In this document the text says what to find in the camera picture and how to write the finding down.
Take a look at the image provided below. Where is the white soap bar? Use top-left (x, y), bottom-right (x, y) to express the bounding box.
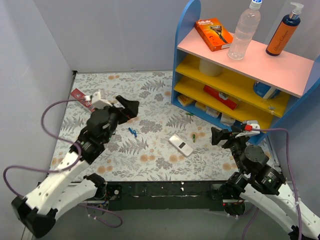
top-left (205, 107), bottom-right (221, 118)
top-left (195, 101), bottom-right (207, 112)
top-left (220, 113), bottom-right (236, 127)

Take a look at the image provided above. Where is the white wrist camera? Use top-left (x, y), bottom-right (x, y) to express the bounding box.
top-left (84, 90), bottom-right (113, 110)
top-left (235, 120), bottom-right (261, 138)

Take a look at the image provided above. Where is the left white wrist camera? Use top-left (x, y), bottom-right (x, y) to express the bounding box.
top-left (84, 90), bottom-right (113, 110)

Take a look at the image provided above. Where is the clear plastic water bottle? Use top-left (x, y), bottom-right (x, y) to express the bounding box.
top-left (227, 0), bottom-right (262, 60)

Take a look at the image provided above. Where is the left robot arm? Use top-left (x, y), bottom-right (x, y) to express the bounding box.
top-left (11, 91), bottom-right (140, 239)

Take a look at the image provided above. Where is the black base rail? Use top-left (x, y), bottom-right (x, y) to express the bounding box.
top-left (84, 179), bottom-right (241, 212)

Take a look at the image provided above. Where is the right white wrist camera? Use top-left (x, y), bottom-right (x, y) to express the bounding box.
top-left (235, 120), bottom-right (261, 138)

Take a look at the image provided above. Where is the red toothpaste box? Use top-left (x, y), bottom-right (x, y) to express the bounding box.
top-left (69, 88), bottom-right (95, 113)

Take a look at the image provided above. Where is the red box on shelf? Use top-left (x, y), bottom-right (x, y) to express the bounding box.
top-left (203, 85), bottom-right (240, 110)

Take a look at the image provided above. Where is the floral table mat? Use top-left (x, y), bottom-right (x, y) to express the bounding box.
top-left (46, 71), bottom-right (279, 182)

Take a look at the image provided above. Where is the blue white container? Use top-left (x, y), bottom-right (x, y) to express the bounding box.
top-left (253, 81), bottom-right (281, 99)

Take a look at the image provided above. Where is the white paper roll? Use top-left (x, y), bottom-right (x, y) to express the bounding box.
top-left (198, 58), bottom-right (223, 77)

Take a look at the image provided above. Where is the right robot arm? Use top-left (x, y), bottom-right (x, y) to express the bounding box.
top-left (211, 121), bottom-right (320, 240)

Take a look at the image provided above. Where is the orange pump bottle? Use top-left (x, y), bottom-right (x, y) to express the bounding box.
top-left (265, 2), bottom-right (304, 56)

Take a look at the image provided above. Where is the orange razor box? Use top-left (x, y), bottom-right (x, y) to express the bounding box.
top-left (195, 18), bottom-right (233, 52)

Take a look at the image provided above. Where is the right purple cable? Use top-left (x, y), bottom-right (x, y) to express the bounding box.
top-left (241, 127), bottom-right (303, 240)

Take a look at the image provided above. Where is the white red remote control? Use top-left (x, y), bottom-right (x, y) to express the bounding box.
top-left (168, 134), bottom-right (193, 157)

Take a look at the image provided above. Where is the blue pink yellow shelf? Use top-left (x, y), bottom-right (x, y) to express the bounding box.
top-left (170, 0), bottom-right (320, 146)

